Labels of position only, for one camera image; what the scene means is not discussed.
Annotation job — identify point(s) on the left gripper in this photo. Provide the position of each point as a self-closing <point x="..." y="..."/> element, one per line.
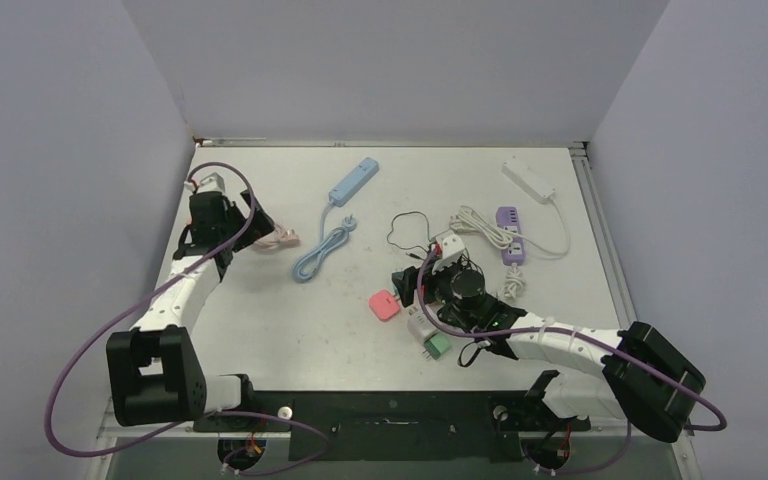
<point x="260" y="227"/>

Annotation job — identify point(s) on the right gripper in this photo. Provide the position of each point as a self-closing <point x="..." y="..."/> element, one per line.
<point x="409" y="283"/>

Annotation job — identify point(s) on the light green charger plug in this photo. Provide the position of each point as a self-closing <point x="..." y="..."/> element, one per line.
<point x="435" y="346"/>

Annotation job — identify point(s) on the pink plug adapter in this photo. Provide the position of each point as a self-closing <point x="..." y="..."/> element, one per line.
<point x="384" y="305"/>

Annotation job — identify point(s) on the purple USB power strip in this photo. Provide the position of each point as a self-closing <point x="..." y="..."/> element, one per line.
<point x="514" y="254"/>

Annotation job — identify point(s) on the light blue power strip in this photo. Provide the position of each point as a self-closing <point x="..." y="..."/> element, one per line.
<point x="350" y="185"/>

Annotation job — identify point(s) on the white power strip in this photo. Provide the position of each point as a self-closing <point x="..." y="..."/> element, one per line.
<point x="539" y="189"/>

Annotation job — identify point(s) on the white wall adapter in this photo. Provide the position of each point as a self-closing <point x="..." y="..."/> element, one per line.
<point x="420" y="326"/>

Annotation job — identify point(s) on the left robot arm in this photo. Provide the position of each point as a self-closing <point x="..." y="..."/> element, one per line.
<point x="154" y="370"/>

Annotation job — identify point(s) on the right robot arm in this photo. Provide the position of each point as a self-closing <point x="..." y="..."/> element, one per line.
<point x="456" y="301"/>

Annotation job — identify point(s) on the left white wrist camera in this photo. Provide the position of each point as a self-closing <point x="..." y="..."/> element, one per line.
<point x="213" y="182"/>

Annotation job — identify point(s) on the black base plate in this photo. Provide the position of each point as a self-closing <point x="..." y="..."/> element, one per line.
<point x="406" y="426"/>

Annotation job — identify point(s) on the aluminium table frame rail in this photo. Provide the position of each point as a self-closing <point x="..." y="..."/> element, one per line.
<point x="606" y="218"/>

